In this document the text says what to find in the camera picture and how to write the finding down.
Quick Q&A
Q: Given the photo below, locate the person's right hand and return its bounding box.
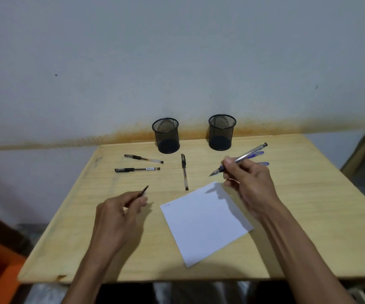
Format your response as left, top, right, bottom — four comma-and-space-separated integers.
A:
222, 156, 283, 221

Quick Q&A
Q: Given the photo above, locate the person's left hand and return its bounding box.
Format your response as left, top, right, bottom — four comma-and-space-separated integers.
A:
89, 190, 148, 255

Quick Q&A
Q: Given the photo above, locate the clear gel pen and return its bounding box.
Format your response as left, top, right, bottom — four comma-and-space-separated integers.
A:
208, 142, 268, 178

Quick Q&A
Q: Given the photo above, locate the person's right forearm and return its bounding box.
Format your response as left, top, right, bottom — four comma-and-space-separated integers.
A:
260, 202, 358, 304

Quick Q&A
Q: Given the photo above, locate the person's left forearm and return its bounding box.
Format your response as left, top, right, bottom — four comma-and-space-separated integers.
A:
61, 249, 121, 304

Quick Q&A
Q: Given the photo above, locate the black gel pen with label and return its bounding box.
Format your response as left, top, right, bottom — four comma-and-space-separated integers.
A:
114, 167, 161, 173

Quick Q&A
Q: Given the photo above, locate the white paper sheet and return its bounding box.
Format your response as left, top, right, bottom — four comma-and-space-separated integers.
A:
160, 182, 254, 268

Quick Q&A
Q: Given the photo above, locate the black mesh pen cup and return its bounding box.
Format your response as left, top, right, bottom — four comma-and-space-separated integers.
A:
152, 118, 180, 154
208, 114, 237, 152

